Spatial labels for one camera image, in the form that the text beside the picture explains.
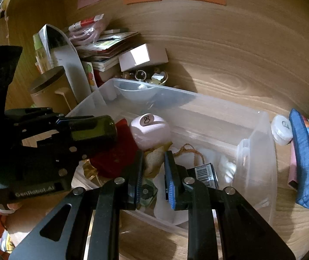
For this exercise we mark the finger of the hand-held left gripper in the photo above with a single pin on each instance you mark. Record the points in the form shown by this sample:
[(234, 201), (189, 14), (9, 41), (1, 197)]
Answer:
[(35, 116), (70, 151)]

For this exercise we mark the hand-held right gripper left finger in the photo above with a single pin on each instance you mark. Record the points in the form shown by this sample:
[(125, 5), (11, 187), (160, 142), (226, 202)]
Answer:
[(139, 184)]

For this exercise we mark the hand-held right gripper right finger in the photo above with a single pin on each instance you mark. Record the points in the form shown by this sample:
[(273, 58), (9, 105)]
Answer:
[(172, 184)]

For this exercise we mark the dark green glass bottle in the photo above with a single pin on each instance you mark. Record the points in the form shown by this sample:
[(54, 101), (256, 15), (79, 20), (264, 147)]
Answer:
[(94, 128)]

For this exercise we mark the black box with barcode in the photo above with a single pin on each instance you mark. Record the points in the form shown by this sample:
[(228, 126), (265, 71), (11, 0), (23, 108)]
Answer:
[(204, 174)]

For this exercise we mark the red pouch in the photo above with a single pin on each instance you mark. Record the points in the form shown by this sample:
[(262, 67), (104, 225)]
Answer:
[(113, 157)]

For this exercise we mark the pink round container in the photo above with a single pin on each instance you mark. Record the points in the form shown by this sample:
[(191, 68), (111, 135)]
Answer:
[(149, 132)]

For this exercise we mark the clear plastic storage box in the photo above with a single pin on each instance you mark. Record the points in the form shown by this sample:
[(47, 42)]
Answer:
[(219, 124)]

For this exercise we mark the person's left hand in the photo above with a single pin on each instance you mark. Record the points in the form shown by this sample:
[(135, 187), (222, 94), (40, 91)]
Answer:
[(8, 208)]

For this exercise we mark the dark green flower ornament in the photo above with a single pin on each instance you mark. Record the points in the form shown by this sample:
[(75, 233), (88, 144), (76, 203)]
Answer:
[(147, 192)]

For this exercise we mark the beige shell ornament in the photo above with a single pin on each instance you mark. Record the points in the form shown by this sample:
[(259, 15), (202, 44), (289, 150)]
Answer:
[(154, 159)]

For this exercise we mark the brown canister with dark lid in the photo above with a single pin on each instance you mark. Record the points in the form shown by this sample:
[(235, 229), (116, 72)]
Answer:
[(47, 89)]

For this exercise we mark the gold foil wrapper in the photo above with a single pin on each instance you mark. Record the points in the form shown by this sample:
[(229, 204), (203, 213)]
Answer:
[(93, 174)]

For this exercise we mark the fruit print small box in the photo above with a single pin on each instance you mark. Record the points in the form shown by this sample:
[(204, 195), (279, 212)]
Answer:
[(90, 75)]

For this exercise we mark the clear plastic bowl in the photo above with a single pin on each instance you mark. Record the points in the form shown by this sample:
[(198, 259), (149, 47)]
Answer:
[(137, 93)]

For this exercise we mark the plastic bag with red label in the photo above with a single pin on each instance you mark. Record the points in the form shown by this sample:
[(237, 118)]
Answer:
[(89, 28)]

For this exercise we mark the small white box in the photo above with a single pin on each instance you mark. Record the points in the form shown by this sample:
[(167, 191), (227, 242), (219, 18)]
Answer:
[(143, 57)]

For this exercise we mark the white round container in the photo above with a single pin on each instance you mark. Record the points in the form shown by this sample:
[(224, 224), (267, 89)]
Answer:
[(282, 130)]

